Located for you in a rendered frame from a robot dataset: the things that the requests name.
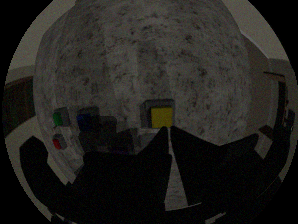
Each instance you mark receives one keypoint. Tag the yellow button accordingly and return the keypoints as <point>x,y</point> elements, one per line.
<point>161,113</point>

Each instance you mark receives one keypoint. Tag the purple button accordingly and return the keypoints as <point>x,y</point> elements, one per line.
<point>123,145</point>

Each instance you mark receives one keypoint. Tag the green button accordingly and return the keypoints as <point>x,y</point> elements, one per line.
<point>61,117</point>

